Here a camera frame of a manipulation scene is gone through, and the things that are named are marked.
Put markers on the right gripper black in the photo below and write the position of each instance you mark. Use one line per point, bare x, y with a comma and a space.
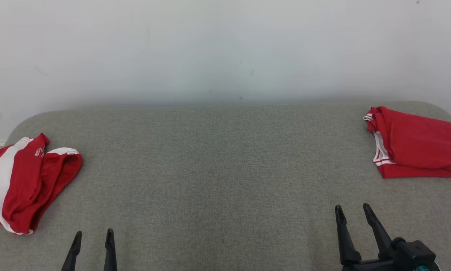
364, 265

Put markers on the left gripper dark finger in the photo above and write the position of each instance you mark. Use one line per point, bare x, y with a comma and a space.
73, 254
110, 252

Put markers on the red shorts with white stripe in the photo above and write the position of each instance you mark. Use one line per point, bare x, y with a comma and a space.
22, 180

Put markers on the red basketball jersey number 23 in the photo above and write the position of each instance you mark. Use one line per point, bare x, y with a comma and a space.
417, 143

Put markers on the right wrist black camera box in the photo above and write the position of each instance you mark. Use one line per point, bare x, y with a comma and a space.
411, 254

